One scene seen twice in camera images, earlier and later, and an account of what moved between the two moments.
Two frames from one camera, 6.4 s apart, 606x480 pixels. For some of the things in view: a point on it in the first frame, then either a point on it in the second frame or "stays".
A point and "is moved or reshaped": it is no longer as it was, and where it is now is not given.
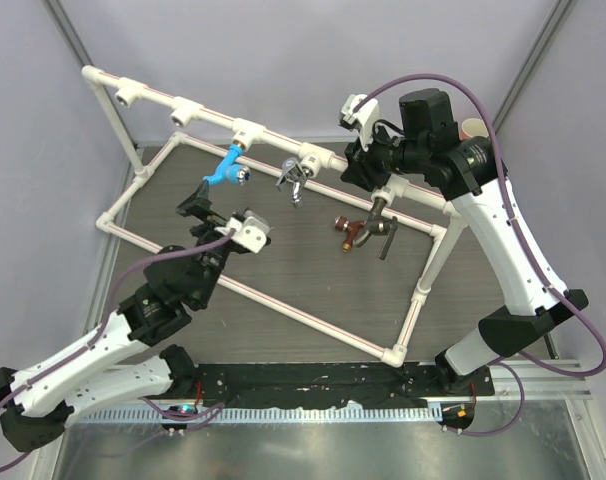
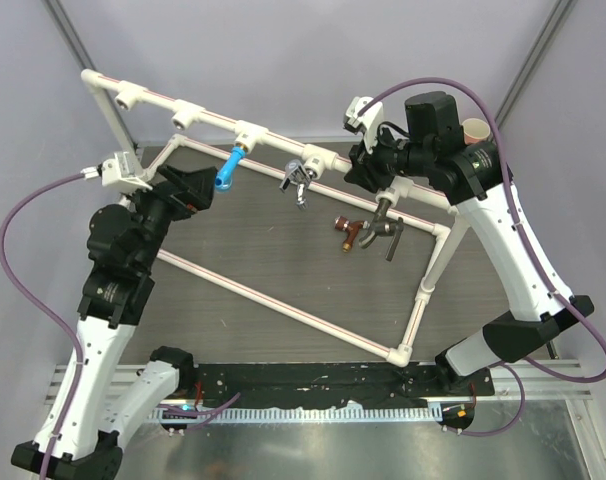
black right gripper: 361,170 stays
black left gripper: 201,201 -> 186,192
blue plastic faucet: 228,171 is moved or reshaped
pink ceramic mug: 473,127 stays
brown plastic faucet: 352,227 stays
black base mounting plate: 331,384 stays
